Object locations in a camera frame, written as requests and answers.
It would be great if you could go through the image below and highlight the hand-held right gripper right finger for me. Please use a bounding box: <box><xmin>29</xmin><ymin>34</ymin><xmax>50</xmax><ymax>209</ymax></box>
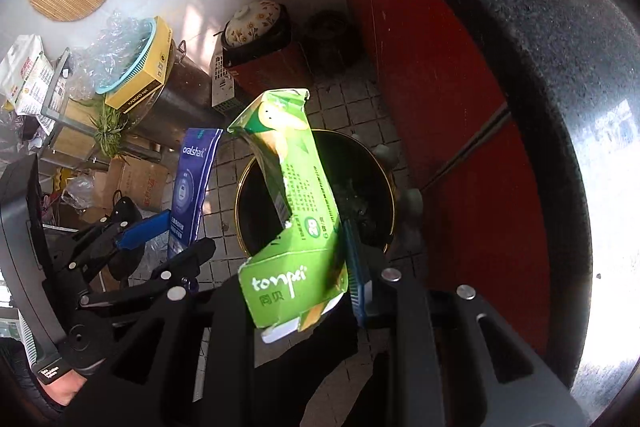
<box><xmin>341</xmin><ymin>218</ymin><xmax>592</xmax><ymax>427</ymax></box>

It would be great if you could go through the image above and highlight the brown cardboard box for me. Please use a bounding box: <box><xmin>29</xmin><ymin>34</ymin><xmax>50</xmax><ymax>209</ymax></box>
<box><xmin>95</xmin><ymin>157</ymin><xmax>173</xmax><ymax>214</ymax></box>

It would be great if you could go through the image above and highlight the black bin with gold rim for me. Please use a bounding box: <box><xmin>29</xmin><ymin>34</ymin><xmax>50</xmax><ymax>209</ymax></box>
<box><xmin>234</xmin><ymin>130</ymin><xmax>397</xmax><ymax>258</ymax></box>

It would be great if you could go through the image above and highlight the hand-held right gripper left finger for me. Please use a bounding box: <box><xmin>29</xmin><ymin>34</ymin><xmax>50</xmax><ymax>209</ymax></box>
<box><xmin>62</xmin><ymin>274</ymin><xmax>263</xmax><ymax>427</ymax></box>

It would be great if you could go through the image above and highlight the red box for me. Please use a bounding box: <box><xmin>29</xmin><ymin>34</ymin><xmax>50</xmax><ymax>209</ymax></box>
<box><xmin>227</xmin><ymin>42</ymin><xmax>316</xmax><ymax>108</ymax></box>

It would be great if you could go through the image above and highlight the white printed bag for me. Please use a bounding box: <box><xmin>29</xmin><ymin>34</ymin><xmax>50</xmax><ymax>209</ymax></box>
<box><xmin>0</xmin><ymin>34</ymin><xmax>56</xmax><ymax>115</ymax></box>

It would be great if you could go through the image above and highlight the large steel pot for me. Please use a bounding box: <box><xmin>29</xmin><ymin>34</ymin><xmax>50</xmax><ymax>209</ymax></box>
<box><xmin>127</xmin><ymin>39</ymin><xmax>221</xmax><ymax>150</ymax></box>

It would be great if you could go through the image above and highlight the yellow cardboard box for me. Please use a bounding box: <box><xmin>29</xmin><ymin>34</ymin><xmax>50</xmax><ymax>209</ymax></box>
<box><xmin>105</xmin><ymin>16</ymin><xmax>174</xmax><ymax>110</ymax></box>

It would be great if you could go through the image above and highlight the floral ceramic casserole pot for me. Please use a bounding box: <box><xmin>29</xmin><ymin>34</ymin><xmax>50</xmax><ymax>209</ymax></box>
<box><xmin>220</xmin><ymin>1</ymin><xmax>293</xmax><ymax>68</ymax></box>

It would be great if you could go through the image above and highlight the teal plastic basket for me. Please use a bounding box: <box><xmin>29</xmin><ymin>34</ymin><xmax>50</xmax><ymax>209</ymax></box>
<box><xmin>95</xmin><ymin>19</ymin><xmax>161</xmax><ymax>95</ymax></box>

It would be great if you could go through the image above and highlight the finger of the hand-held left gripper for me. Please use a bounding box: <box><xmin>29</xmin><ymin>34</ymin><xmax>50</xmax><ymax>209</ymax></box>
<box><xmin>65</xmin><ymin>208</ymin><xmax>174</xmax><ymax>278</ymax></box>
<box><xmin>79</xmin><ymin>237</ymin><xmax>217</xmax><ymax>309</ymax></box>

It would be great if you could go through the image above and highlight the grey slotted box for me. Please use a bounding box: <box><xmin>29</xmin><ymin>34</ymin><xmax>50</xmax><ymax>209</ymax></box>
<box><xmin>211</xmin><ymin>47</ymin><xmax>239</xmax><ymax>110</ymax></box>

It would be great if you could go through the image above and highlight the dark clay pot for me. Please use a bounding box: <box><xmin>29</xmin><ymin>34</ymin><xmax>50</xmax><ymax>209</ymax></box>
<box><xmin>302</xmin><ymin>9</ymin><xmax>363</xmax><ymax>68</ymax></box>

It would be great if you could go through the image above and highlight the green cardboard box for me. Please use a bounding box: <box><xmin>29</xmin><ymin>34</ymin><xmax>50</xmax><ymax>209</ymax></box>
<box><xmin>227</xmin><ymin>88</ymin><xmax>351</xmax><ymax>344</ymax></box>

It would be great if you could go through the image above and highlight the green leafy plant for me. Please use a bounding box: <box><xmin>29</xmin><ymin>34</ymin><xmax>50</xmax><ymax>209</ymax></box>
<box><xmin>80</xmin><ymin>99</ymin><xmax>133</xmax><ymax>158</ymax></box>

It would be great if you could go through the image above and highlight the clear plastic bag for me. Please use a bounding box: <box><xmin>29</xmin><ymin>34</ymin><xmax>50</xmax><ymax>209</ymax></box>
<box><xmin>70</xmin><ymin>9</ymin><xmax>156</xmax><ymax>100</ymax></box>

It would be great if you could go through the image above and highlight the blue foil packet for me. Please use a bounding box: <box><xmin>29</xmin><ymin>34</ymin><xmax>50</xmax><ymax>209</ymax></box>
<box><xmin>167</xmin><ymin>127</ymin><xmax>224</xmax><ymax>260</ymax></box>

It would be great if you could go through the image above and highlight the red cabinet door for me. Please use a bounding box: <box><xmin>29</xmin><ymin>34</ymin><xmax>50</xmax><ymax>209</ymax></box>
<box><xmin>415</xmin><ymin>117</ymin><xmax>552</xmax><ymax>358</ymax></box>
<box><xmin>322</xmin><ymin>0</ymin><xmax>508</xmax><ymax>188</ymax></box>

